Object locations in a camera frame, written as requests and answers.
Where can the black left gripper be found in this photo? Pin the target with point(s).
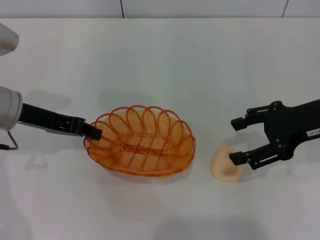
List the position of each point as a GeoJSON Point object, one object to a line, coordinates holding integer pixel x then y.
{"type": "Point", "coordinates": [50, 120]}

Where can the orange woven plastic basket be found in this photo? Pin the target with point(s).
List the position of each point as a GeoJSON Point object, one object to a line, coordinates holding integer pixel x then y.
{"type": "Point", "coordinates": [142, 147]}

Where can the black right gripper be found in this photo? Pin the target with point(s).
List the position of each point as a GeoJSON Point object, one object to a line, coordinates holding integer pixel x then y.
{"type": "Point", "coordinates": [285, 127]}

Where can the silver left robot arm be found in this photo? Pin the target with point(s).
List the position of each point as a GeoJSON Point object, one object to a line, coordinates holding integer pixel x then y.
{"type": "Point", "coordinates": [7, 110]}

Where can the pale peach-shaped bun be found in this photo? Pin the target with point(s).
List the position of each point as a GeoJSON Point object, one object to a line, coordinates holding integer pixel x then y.
{"type": "Point", "coordinates": [225, 167]}

